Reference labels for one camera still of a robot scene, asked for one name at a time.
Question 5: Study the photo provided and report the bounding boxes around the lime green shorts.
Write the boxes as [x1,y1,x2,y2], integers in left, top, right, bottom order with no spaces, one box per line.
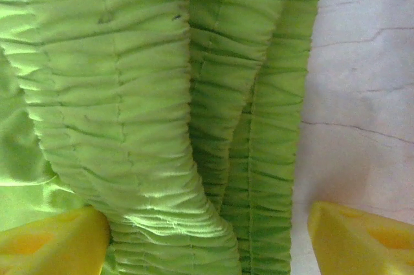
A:
[0,0,328,275]

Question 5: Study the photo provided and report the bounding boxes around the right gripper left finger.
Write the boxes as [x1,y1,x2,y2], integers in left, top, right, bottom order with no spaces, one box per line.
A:
[0,206,111,275]

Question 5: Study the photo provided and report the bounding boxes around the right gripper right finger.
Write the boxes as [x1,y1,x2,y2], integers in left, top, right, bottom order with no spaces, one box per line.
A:
[307,201,414,275]

